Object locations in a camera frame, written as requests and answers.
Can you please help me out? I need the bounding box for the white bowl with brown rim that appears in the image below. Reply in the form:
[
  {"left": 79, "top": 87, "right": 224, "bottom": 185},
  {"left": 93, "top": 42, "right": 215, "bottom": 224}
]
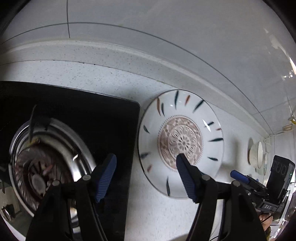
[{"left": 247, "top": 138, "right": 263, "bottom": 169}]

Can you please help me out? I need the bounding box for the white plate with mandala pattern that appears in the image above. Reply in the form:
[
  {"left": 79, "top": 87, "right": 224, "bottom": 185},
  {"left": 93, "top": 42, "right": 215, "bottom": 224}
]
[{"left": 138, "top": 89, "right": 224, "bottom": 199}]

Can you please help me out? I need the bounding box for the pale green floral bowl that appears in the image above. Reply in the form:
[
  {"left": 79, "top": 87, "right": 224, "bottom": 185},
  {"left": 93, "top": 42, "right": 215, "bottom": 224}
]
[{"left": 263, "top": 153, "right": 268, "bottom": 171}]

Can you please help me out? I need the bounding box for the person's right hand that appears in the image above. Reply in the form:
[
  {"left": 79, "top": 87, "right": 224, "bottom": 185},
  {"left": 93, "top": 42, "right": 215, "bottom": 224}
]
[{"left": 259, "top": 214, "right": 273, "bottom": 241}]

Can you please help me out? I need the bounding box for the black glass gas stove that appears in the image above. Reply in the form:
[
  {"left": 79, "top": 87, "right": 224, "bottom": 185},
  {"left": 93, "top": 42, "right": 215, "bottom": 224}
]
[{"left": 1, "top": 81, "right": 140, "bottom": 240}]

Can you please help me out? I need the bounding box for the steel stove burner ring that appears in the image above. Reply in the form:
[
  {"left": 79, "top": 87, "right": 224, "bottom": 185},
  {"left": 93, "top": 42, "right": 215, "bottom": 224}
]
[{"left": 8, "top": 117, "right": 97, "bottom": 235}]

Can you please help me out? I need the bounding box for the beige wall socket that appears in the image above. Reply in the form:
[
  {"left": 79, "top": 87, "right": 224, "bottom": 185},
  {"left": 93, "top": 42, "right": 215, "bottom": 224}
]
[{"left": 282, "top": 124, "right": 293, "bottom": 132}]

